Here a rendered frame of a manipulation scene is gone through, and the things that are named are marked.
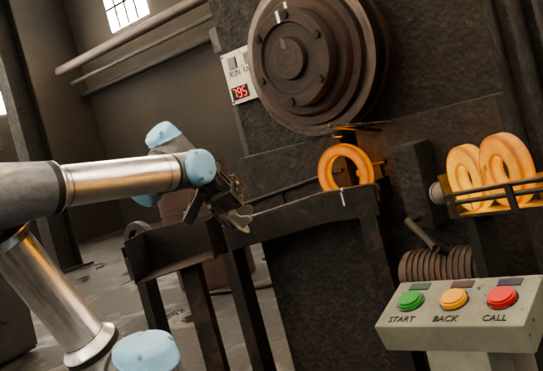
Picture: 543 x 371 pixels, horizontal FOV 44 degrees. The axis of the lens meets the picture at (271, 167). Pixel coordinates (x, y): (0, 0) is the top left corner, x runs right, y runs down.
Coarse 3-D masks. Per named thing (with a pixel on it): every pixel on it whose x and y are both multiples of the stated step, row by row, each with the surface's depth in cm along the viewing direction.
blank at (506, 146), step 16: (496, 144) 135; (512, 144) 131; (480, 160) 142; (496, 160) 139; (512, 160) 131; (528, 160) 130; (496, 176) 140; (512, 176) 132; (528, 176) 130; (496, 192) 140
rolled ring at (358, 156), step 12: (348, 144) 197; (324, 156) 200; (336, 156) 198; (348, 156) 195; (360, 156) 192; (324, 168) 201; (360, 168) 193; (372, 168) 194; (324, 180) 202; (360, 180) 194; (372, 180) 194
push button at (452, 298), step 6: (456, 288) 100; (444, 294) 100; (450, 294) 99; (456, 294) 98; (462, 294) 98; (444, 300) 98; (450, 300) 98; (456, 300) 97; (462, 300) 97; (444, 306) 98; (450, 306) 97; (456, 306) 97
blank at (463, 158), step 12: (468, 144) 151; (456, 156) 152; (468, 156) 147; (456, 168) 154; (468, 168) 148; (456, 180) 155; (468, 180) 155; (480, 180) 145; (480, 192) 146; (468, 204) 153; (480, 204) 147
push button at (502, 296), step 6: (498, 288) 95; (504, 288) 94; (510, 288) 94; (492, 294) 94; (498, 294) 94; (504, 294) 93; (510, 294) 92; (492, 300) 93; (498, 300) 92; (504, 300) 92; (510, 300) 92; (492, 306) 93; (498, 306) 92
